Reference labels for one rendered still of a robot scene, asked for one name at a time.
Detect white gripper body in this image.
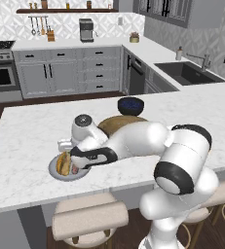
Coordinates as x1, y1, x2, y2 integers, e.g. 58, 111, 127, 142
57, 138, 74, 154

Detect tan hot dog bun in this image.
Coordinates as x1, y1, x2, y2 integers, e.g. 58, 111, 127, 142
56, 151, 73, 177

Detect grey round plate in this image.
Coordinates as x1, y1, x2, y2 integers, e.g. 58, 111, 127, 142
48, 152, 93, 182

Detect brown round plate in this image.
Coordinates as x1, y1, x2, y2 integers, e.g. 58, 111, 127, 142
96, 115, 149, 137

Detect dark blue bowl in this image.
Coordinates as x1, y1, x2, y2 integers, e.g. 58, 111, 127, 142
117, 96, 146, 117

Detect grey base cupboard run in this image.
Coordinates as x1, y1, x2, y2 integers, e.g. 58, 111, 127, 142
12, 45, 124, 99

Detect cream padded stool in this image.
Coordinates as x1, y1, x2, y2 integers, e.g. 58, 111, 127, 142
177, 167, 225, 249
51, 192, 130, 249

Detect steel oven with hob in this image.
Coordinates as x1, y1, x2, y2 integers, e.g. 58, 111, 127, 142
0, 40, 23, 105

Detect dark dishwasher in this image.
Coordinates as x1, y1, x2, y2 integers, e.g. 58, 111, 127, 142
128, 55, 148, 96

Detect wooden knife block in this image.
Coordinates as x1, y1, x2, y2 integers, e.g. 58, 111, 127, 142
47, 29, 56, 43

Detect grey cupboards under sink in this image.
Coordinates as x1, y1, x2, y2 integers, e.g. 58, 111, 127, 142
144, 68, 180, 95

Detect grey coffee machine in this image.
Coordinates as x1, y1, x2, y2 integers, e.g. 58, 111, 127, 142
78, 18, 95, 44

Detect small potted plant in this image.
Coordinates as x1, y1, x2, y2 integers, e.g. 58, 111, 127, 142
129, 31, 140, 44

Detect dark sink basin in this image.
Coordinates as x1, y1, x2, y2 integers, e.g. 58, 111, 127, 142
153, 60, 225, 87

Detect white soap dispenser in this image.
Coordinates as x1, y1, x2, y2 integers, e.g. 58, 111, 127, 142
174, 46, 184, 61

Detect grey metal tap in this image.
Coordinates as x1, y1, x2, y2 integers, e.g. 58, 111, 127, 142
185, 53, 212, 73

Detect rail with hanging tools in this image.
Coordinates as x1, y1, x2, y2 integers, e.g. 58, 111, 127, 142
27, 15, 52, 37

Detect brown wall shelf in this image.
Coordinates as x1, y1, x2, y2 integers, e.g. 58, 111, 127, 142
16, 8, 120, 15

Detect grey glass wall cupboards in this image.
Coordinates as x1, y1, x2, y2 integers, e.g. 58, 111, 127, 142
132, 0, 225, 29

